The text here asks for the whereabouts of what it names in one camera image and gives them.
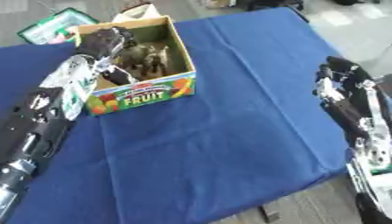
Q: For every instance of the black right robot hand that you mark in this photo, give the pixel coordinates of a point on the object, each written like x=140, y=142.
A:
x=347, y=78

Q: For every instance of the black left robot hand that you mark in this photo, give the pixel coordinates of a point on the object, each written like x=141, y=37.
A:
x=102, y=40

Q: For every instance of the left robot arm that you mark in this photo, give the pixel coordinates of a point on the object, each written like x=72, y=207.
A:
x=35, y=122

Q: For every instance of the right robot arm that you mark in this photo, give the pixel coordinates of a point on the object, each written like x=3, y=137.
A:
x=375, y=145

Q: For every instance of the green-edged white box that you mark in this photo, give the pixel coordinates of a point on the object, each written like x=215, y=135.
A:
x=53, y=27

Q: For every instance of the cardboard box with green inside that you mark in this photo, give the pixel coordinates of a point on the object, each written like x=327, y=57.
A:
x=143, y=97

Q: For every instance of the dark grey toy animal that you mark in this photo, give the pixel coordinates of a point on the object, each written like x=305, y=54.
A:
x=133, y=55

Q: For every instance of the white bag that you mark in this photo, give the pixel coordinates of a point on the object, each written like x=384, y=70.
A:
x=137, y=13

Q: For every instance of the grey-brown toy animal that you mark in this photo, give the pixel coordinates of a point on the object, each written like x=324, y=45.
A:
x=156, y=59

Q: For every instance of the black table leg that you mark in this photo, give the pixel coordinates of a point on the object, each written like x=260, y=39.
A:
x=269, y=215

